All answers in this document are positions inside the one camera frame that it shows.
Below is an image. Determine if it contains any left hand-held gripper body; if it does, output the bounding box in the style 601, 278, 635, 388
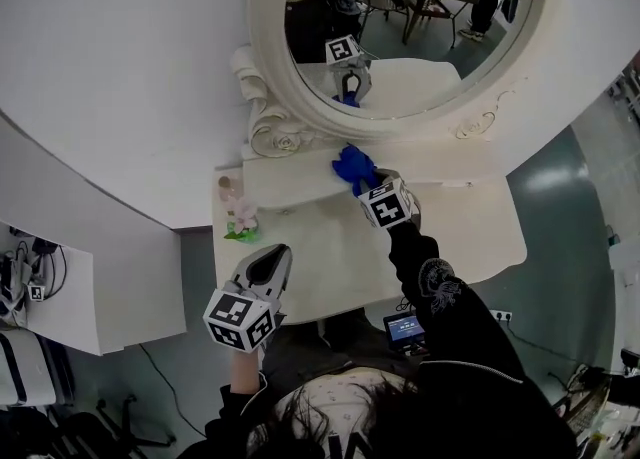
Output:
202, 280, 287, 354

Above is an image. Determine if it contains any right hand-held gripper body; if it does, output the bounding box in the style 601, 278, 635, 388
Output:
358, 177, 422, 231

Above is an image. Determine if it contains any blue cloth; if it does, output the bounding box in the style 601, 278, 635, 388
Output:
331, 144, 380, 199

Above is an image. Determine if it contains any person's right forearm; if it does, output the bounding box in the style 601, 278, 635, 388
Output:
387, 219, 481, 333

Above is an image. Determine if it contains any person's left forearm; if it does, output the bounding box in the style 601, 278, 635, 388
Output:
227, 346, 267, 396

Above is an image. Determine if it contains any white dressing table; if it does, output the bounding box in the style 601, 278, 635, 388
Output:
212, 164, 530, 327

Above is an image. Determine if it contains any teal vase with flowers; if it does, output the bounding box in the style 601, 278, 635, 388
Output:
218, 175, 261, 244

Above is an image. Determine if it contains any black screen device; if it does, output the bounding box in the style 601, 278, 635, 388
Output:
382, 313, 427, 351

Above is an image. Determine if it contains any white side desk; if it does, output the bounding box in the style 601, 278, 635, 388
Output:
0, 219, 96, 357

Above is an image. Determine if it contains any white carved oval mirror unit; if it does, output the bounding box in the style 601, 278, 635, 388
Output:
229, 0, 554, 212

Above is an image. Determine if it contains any black office chair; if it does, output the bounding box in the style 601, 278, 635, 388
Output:
49, 394, 177, 459

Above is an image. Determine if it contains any gray spare gripper device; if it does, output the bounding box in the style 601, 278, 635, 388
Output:
0, 254, 47, 328

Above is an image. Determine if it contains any person's black jacket torso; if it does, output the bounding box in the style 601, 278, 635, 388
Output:
189, 306, 576, 459

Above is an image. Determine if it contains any white seat with black stripe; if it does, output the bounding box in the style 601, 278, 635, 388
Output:
0, 330, 76, 408

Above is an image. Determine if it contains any white work desk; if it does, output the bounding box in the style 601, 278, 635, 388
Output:
607, 239, 640, 368

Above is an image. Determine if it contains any wicker chair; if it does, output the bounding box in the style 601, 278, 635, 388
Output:
549, 364, 617, 448

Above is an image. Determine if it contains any black floor cable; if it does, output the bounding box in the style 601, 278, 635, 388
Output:
137, 344, 207, 441

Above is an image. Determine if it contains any black power cable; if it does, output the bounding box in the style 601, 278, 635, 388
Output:
507, 319, 581, 366

